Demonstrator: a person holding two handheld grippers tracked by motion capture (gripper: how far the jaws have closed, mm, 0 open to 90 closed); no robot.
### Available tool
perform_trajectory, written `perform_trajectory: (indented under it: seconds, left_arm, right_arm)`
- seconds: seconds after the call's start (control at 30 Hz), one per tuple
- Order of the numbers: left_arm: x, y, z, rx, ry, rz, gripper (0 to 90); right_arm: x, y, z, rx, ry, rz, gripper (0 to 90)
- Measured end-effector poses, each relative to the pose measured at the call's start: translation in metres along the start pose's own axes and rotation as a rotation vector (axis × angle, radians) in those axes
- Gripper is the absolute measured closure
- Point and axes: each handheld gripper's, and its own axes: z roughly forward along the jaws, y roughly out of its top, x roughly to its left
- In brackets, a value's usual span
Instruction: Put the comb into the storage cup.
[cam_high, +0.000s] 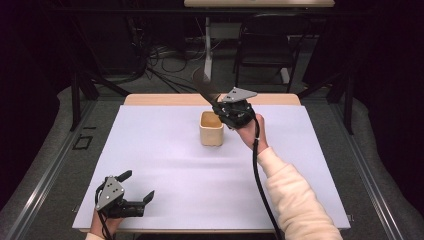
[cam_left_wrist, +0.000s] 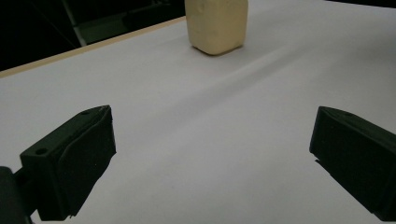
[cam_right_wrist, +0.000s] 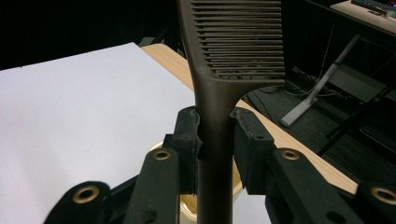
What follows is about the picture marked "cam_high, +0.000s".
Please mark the white table mat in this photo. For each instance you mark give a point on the white table mat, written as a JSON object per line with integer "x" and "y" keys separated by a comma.
{"x": 160, "y": 160}

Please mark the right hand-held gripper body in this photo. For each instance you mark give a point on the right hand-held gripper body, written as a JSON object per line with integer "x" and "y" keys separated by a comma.
{"x": 238, "y": 111}

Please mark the person's left hand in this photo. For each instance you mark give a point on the person's left hand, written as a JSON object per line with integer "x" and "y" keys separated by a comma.
{"x": 106, "y": 225}

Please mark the white-legged wooden desk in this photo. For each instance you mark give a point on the white-legged wooden desk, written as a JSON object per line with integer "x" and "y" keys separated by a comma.
{"x": 207, "y": 50}

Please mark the beige square cup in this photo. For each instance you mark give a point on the beige square cup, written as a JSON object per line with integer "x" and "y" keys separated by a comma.
{"x": 211, "y": 135}

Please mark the black kitchen knife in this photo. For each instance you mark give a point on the black kitchen knife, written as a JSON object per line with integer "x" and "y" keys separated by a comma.
{"x": 205, "y": 85}

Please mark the black folding chair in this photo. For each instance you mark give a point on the black folding chair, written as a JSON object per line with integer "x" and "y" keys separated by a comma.
{"x": 263, "y": 50}

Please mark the metal floor rail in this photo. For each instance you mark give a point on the metal floor rail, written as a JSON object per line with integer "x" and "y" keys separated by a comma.
{"x": 370, "y": 180}
{"x": 43, "y": 180}

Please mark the short black tape strip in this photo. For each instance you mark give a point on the short black tape strip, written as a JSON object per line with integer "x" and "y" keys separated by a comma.
{"x": 89, "y": 127}

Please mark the black metal frame stand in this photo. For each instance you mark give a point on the black metal frame stand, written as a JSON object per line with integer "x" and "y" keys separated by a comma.
{"x": 348, "y": 106}
{"x": 76, "y": 100}

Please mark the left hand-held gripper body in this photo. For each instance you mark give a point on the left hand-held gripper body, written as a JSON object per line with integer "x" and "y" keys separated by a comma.
{"x": 111, "y": 193}

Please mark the person's right hand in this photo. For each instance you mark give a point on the person's right hand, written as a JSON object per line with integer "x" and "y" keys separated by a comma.
{"x": 250, "y": 135}

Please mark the light wooden table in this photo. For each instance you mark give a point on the light wooden table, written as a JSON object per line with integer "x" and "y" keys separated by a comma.
{"x": 160, "y": 99}

